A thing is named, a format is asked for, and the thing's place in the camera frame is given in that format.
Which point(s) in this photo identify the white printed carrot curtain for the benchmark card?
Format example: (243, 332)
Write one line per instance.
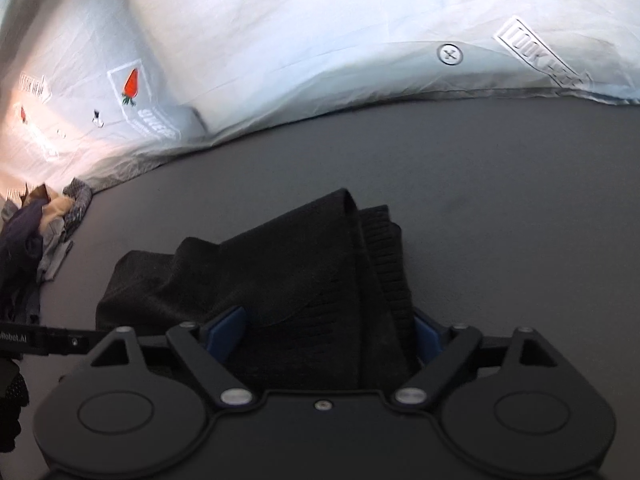
(105, 90)

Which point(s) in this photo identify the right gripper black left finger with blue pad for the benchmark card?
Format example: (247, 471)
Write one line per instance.
(179, 368)

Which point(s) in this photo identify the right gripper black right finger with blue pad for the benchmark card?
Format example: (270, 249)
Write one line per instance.
(460, 365)

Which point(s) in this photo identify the long black garment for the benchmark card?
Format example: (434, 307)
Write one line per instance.
(323, 287)

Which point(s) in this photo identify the pile of mixed unfolded clothes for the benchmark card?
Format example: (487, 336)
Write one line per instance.
(36, 236)

